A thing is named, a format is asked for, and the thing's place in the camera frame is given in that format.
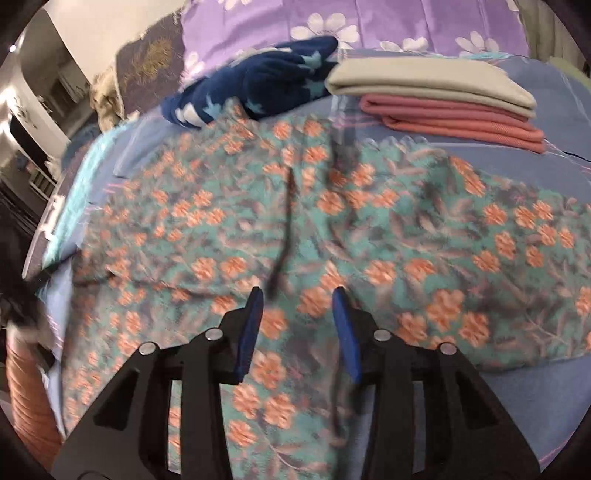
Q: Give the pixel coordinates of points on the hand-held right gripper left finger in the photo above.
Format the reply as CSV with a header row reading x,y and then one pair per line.
x,y
249,332

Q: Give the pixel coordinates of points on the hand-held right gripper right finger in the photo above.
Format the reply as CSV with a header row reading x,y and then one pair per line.
x,y
346,332

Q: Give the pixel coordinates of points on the teal orange floral garment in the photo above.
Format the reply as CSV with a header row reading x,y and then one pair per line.
x,y
392,230

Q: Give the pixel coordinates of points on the white shelving unit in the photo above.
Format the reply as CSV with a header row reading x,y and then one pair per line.
x,y
46,92

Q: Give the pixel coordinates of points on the beige fuzzy blanket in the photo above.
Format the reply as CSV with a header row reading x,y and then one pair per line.
x,y
106,101

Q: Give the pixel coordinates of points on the pink folded cloth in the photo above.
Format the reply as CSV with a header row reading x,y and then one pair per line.
x,y
438,115

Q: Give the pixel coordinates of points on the navy star print cloth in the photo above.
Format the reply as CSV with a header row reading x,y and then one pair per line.
x,y
258,78

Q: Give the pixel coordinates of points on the dark brown patterned pillow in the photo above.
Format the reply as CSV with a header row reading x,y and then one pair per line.
x,y
147,60

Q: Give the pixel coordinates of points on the beige folded cloth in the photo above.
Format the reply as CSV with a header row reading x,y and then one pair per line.
x,y
429,83

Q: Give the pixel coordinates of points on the purple floral pillow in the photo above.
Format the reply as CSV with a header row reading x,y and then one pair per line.
x,y
277,23

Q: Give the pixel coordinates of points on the light green cloth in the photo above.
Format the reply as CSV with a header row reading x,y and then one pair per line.
x,y
570,74

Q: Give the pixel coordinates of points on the pale curtain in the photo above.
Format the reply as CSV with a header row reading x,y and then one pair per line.
x,y
545,27

